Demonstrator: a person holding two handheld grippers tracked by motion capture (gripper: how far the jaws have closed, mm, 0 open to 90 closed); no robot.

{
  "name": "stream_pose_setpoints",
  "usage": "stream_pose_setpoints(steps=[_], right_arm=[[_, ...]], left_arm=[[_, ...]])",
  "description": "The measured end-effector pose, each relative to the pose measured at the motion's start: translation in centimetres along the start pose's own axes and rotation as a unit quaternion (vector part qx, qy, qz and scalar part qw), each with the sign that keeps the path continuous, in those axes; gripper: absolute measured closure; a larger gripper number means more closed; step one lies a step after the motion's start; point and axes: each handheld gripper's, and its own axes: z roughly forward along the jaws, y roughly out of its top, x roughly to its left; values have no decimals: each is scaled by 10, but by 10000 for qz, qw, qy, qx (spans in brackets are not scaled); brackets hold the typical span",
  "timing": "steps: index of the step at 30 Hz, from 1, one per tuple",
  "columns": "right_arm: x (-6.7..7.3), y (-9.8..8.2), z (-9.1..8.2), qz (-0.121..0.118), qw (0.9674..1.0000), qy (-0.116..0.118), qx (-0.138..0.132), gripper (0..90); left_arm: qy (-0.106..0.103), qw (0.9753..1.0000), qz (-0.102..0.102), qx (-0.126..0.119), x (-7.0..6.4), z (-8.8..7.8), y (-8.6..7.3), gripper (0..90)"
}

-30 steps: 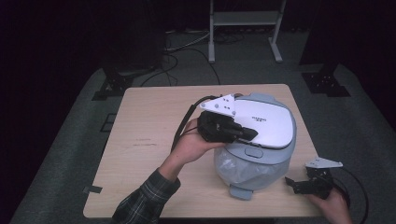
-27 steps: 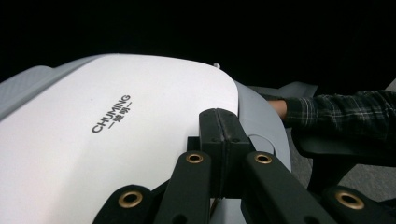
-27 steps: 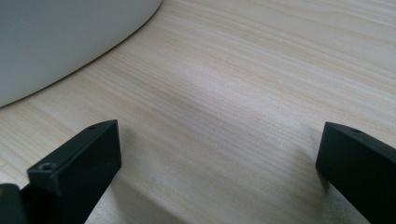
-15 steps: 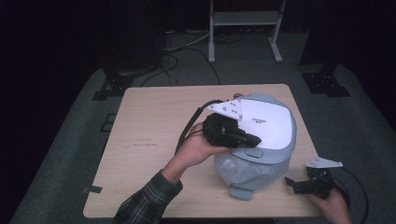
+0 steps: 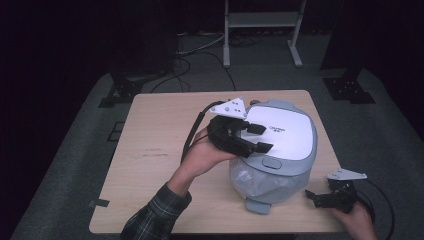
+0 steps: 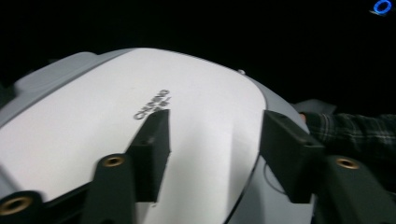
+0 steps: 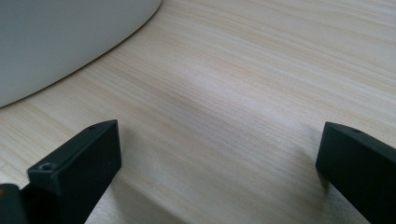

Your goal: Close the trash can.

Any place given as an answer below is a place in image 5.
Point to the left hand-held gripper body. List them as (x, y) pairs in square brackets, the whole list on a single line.
[(226, 133)]

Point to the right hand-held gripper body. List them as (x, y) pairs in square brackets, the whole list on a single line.
[(343, 193)]

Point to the white grey pedal trash can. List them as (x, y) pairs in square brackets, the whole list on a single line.
[(283, 133)]

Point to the person's right hand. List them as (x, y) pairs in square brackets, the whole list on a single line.
[(356, 223)]

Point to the person's left hand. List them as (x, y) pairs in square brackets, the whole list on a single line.
[(203, 156)]

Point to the translucent plastic trash bag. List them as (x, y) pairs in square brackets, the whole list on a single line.
[(260, 181)]

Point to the black stand base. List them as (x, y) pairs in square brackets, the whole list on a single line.
[(126, 88), (348, 88)]

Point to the white metal stand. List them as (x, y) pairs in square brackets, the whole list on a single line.
[(263, 20)]

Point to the black tape strip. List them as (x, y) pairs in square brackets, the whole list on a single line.
[(99, 202)]

